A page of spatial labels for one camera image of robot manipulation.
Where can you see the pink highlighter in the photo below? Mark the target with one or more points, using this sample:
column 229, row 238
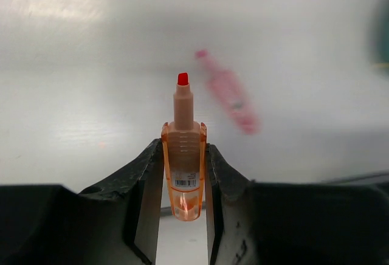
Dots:
column 230, row 93

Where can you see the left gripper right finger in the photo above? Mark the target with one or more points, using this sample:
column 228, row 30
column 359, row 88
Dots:
column 343, row 221

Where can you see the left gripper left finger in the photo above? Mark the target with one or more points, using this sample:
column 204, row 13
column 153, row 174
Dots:
column 115, row 221

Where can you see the orange highlighter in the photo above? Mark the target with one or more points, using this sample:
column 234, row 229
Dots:
column 184, row 141

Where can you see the teal round pen holder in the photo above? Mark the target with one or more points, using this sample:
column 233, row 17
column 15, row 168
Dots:
column 378, row 35

